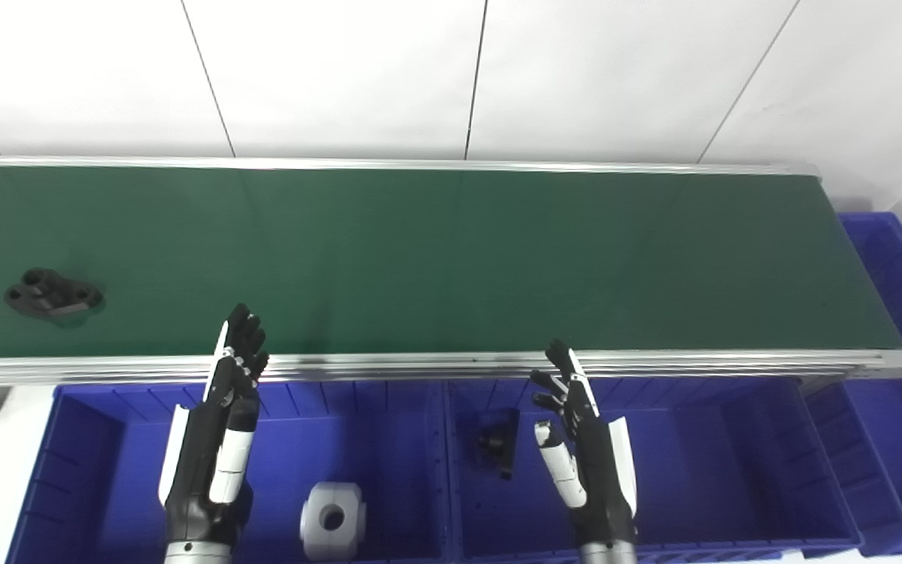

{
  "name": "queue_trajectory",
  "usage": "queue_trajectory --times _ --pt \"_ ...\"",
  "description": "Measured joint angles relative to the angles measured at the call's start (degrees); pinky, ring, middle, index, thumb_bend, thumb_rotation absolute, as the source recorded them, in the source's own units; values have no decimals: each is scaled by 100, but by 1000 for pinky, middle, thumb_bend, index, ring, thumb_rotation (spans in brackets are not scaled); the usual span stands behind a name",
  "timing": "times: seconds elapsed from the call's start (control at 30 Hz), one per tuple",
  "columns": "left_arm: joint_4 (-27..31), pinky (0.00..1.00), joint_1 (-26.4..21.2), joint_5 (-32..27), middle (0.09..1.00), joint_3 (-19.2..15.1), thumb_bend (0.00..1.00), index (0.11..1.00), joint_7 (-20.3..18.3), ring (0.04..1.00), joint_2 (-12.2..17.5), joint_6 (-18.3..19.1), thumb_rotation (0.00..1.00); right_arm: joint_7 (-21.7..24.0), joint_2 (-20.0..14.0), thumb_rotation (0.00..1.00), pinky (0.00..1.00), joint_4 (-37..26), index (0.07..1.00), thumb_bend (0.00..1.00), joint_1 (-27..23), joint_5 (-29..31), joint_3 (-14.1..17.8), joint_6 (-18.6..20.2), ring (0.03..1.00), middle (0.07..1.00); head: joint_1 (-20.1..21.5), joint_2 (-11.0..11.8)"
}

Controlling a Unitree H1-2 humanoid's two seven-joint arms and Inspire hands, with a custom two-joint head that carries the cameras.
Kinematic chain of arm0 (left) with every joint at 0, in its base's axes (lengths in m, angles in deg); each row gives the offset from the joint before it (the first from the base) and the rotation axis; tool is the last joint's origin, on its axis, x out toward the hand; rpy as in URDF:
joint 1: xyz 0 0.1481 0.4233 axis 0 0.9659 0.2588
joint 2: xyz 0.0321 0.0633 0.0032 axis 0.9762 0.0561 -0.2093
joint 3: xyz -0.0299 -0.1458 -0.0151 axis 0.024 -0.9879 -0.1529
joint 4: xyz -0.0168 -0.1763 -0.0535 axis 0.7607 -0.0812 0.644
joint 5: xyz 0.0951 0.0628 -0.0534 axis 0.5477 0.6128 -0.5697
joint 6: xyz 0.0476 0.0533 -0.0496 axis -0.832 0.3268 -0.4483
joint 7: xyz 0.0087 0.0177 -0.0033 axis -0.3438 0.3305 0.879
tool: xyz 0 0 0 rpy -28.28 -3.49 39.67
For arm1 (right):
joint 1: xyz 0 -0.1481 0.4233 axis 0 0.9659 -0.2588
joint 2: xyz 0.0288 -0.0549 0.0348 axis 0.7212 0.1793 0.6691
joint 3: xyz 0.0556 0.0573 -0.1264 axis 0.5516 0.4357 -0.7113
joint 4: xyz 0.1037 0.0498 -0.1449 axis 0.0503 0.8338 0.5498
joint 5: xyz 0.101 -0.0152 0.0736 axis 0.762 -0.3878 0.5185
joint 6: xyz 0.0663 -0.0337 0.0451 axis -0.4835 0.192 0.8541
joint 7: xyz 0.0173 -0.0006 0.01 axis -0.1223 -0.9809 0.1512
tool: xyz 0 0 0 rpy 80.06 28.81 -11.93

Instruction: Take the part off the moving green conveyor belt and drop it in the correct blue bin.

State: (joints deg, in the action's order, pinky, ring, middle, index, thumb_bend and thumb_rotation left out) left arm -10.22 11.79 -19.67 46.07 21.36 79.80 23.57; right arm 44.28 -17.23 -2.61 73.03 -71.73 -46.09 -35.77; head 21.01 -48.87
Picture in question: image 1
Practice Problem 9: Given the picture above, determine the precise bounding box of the green conveyor belt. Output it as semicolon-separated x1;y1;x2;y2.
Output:
0;155;902;389
0;166;902;360

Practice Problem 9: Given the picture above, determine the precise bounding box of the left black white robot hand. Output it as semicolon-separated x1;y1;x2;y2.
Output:
159;304;270;543

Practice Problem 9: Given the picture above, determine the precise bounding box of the black flanged machine part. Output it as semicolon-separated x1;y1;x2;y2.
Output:
3;268;105;317

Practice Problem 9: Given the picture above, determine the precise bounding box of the blue plastic bin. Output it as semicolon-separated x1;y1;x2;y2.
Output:
803;211;902;557
445;378;864;562
5;381;452;564

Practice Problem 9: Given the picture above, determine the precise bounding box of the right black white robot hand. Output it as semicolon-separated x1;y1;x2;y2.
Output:
531;339;640;545

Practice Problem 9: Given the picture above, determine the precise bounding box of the white plastic cylinder part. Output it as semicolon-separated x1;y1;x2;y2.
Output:
300;482;367;562

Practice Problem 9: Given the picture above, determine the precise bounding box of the black T-shaped machine part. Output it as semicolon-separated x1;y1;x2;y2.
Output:
476;407;521;481

